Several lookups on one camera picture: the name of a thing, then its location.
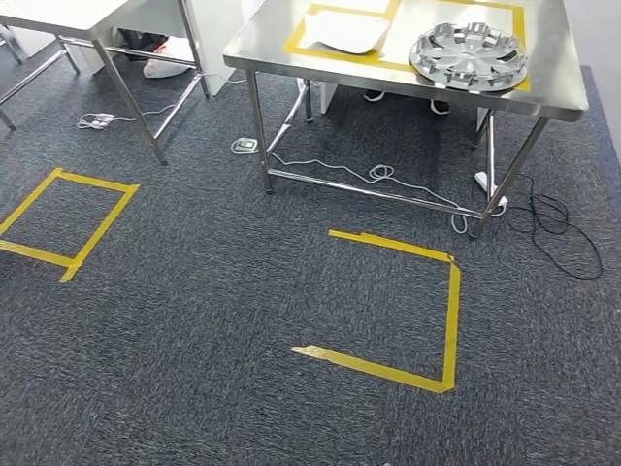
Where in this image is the grey plastic wheel cover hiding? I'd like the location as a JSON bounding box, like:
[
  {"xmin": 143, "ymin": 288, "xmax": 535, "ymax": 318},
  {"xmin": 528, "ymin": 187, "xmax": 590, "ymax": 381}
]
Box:
[{"xmin": 409, "ymin": 22, "xmax": 528, "ymax": 92}]

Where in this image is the stainless steel workbench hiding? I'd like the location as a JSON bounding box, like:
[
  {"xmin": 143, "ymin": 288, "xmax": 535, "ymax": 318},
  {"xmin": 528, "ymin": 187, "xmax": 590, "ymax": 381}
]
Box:
[{"xmin": 223, "ymin": 0, "xmax": 589, "ymax": 239}]

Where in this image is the yellow bench marking tape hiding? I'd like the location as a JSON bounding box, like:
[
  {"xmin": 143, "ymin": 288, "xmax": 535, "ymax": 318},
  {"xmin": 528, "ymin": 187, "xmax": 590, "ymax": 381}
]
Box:
[{"xmin": 283, "ymin": 0, "xmax": 531, "ymax": 92}]

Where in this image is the white plastic body panel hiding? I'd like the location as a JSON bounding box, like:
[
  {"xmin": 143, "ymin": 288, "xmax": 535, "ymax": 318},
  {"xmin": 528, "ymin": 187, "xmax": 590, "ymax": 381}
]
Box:
[{"xmin": 298, "ymin": 11, "xmax": 392, "ymax": 56}]

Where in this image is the yellow floor tape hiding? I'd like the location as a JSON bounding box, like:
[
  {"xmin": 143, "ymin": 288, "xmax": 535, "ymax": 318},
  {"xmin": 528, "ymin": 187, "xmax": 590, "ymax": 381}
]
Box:
[
  {"xmin": 290, "ymin": 229, "xmax": 460, "ymax": 395},
  {"xmin": 0, "ymin": 167, "xmax": 140, "ymax": 283}
]

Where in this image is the white power strip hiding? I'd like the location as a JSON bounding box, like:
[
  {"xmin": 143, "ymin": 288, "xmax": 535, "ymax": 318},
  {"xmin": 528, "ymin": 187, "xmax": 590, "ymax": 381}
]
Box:
[{"xmin": 474, "ymin": 171, "xmax": 509, "ymax": 213}]

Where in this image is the white floor cable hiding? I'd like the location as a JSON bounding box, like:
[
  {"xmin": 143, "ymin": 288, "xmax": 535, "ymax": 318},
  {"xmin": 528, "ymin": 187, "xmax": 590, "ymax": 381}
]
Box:
[{"xmin": 269, "ymin": 150, "xmax": 469, "ymax": 235}]

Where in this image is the black floor cable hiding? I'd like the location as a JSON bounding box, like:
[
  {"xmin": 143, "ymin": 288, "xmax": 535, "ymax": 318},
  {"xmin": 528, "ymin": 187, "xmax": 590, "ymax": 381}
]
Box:
[{"xmin": 502, "ymin": 173, "xmax": 604, "ymax": 281}]

